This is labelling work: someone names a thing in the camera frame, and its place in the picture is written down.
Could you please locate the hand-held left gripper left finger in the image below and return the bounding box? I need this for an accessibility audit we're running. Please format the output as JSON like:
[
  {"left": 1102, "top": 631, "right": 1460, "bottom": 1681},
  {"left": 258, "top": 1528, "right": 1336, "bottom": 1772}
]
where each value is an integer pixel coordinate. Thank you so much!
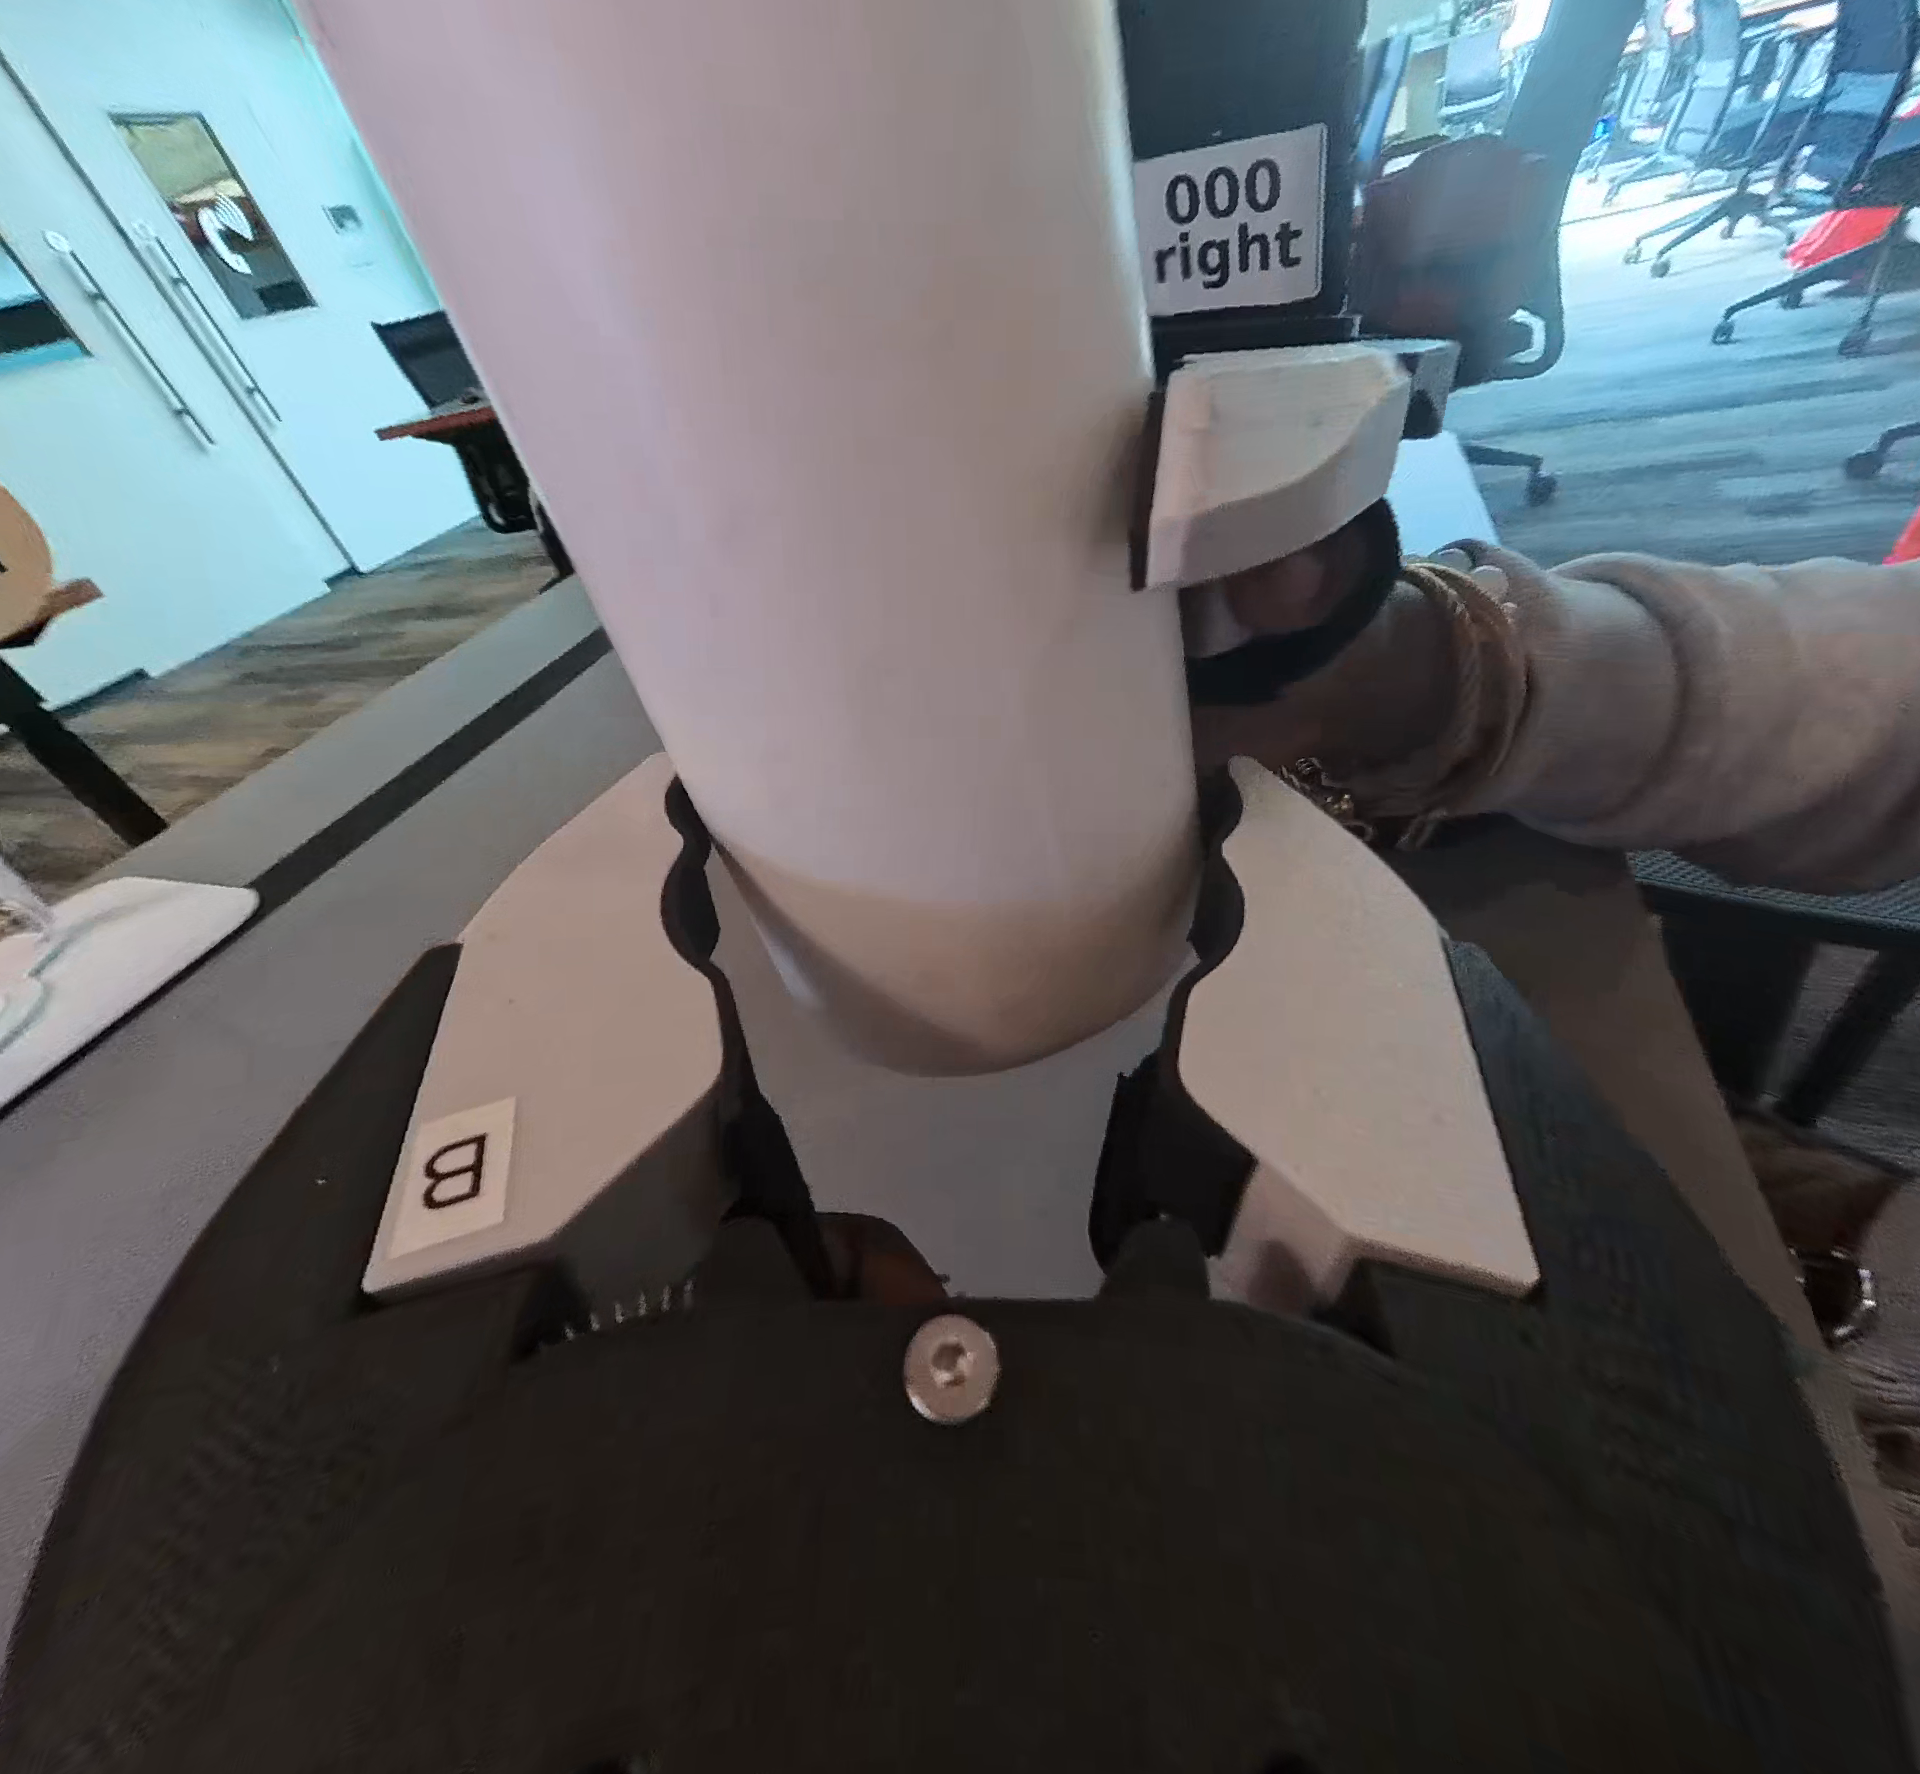
[{"left": 357, "top": 755, "right": 827, "bottom": 1306}]

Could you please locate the person's right hand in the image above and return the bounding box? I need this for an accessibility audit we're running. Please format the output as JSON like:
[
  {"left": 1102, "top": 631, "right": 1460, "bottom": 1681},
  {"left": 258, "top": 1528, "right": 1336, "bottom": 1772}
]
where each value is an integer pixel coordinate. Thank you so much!
[{"left": 1196, "top": 547, "right": 1520, "bottom": 849}]

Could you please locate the white bottle black cap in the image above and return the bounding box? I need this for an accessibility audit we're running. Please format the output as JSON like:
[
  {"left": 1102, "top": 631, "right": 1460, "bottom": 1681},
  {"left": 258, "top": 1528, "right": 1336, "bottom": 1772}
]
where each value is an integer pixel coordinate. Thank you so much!
[{"left": 214, "top": 0, "right": 1209, "bottom": 1078}]

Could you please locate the neighbouring grey desk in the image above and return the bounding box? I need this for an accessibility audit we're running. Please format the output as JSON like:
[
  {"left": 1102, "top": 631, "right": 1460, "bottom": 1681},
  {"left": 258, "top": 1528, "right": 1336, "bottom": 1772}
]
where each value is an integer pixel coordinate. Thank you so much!
[{"left": 141, "top": 578, "right": 602, "bottom": 891}]

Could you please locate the white door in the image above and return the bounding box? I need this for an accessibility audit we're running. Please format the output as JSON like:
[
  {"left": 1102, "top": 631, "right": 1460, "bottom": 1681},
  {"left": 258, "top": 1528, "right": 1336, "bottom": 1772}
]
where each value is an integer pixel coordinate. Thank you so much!
[{"left": 0, "top": 56, "right": 363, "bottom": 591}]

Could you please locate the person's right forearm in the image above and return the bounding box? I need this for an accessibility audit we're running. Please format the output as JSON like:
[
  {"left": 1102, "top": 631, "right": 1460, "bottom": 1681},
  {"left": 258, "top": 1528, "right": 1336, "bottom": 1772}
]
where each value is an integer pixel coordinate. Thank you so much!
[{"left": 1440, "top": 542, "right": 1920, "bottom": 898}]

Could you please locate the small wooden table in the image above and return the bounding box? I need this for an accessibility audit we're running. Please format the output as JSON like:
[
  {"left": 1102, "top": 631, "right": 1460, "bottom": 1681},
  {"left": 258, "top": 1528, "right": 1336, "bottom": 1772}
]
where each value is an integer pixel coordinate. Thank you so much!
[{"left": 374, "top": 401, "right": 574, "bottom": 582}]

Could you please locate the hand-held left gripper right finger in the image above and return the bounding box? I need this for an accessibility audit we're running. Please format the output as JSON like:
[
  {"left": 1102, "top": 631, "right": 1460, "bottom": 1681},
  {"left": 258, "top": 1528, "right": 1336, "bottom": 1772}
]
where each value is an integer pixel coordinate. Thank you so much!
[{"left": 1088, "top": 755, "right": 1545, "bottom": 1317}]

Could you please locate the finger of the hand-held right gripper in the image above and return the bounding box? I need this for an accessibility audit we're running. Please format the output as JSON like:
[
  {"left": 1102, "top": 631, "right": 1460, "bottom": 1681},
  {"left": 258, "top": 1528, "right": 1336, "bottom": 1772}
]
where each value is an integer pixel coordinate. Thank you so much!
[{"left": 1129, "top": 350, "right": 1416, "bottom": 595}]

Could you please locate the black office chair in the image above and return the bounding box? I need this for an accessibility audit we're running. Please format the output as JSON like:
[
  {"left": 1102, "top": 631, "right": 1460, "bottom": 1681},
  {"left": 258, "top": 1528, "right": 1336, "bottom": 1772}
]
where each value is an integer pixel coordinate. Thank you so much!
[
  {"left": 1628, "top": 845, "right": 1920, "bottom": 1131},
  {"left": 1462, "top": 0, "right": 1671, "bottom": 504},
  {"left": 1709, "top": 0, "right": 1920, "bottom": 358}
]

